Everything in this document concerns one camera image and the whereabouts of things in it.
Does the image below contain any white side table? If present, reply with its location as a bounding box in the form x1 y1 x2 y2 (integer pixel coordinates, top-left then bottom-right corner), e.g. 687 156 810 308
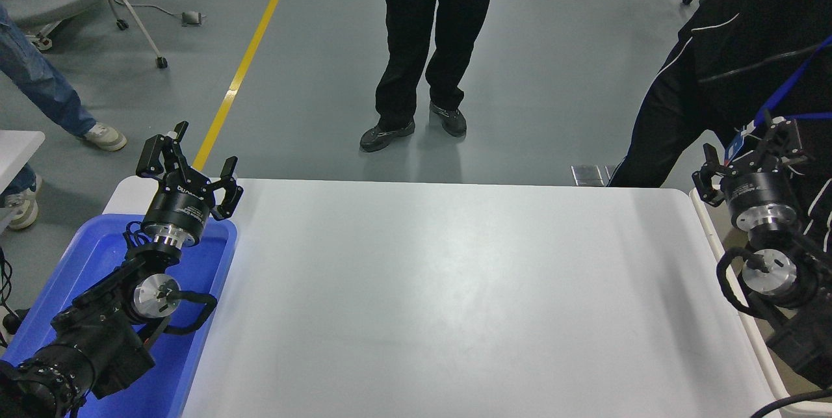
0 131 46 192

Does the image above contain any black cable bundle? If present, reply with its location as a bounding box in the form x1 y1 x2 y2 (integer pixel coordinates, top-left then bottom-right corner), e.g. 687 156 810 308
0 246 30 348

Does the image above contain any person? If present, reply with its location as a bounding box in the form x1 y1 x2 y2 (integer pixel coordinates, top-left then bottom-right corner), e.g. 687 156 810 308
359 0 508 153
608 0 832 256
0 2 128 231

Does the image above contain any thin grey floor cable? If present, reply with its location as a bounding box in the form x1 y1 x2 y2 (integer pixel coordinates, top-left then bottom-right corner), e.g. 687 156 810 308
130 2 185 19

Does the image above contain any blue lanyard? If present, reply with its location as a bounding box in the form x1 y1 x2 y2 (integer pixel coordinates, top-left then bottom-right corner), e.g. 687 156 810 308
723 38 832 160

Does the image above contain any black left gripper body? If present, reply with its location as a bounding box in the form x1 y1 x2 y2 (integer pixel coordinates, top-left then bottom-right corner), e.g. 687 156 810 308
142 173 216 237

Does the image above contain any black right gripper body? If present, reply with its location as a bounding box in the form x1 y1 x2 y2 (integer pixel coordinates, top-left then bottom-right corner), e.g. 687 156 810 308
723 170 799 218

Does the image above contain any blue plastic tray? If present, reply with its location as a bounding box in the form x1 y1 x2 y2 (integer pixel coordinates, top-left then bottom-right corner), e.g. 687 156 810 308
0 213 239 418

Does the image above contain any large pale plastic bin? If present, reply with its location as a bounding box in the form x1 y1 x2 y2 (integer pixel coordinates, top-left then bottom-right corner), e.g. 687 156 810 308
689 187 832 418

